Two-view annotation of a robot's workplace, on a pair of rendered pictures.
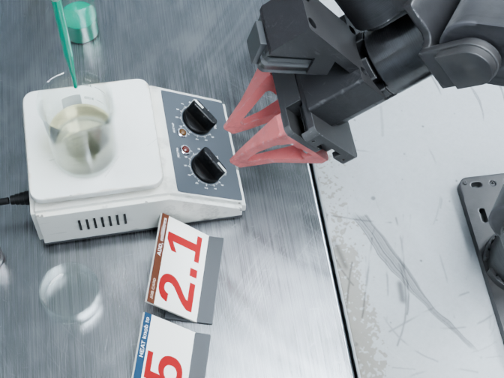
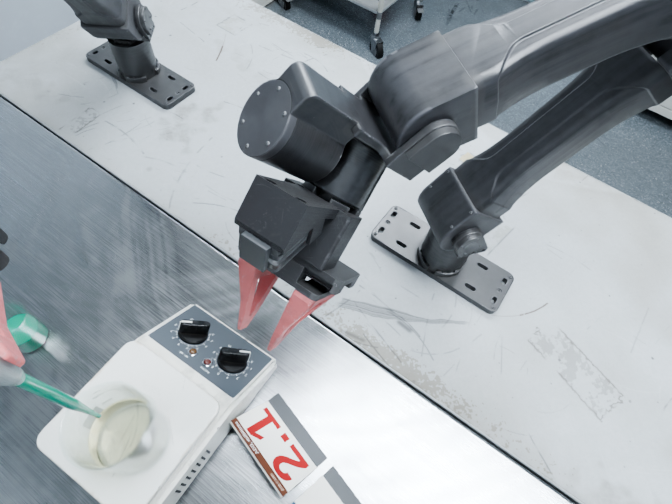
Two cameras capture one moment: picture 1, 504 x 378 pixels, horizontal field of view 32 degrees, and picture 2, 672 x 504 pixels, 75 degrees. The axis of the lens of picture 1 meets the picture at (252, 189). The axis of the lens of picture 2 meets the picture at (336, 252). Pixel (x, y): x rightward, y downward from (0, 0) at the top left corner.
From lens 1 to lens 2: 0.38 m
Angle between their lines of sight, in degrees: 24
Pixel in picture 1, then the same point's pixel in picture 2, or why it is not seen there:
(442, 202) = (373, 254)
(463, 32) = (420, 123)
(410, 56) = (367, 174)
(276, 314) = (356, 409)
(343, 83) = (335, 230)
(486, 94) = not seen: hidden behind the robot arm
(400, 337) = (430, 353)
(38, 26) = not seen: outside the picture
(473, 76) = (444, 154)
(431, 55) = (399, 159)
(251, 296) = (331, 413)
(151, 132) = (176, 375)
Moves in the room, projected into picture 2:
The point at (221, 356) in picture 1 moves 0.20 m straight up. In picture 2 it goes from (352, 472) to (385, 450)
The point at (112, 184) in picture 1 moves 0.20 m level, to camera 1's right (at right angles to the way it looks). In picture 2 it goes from (184, 444) to (347, 315)
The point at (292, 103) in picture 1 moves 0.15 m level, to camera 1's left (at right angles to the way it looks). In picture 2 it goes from (298, 274) to (129, 394)
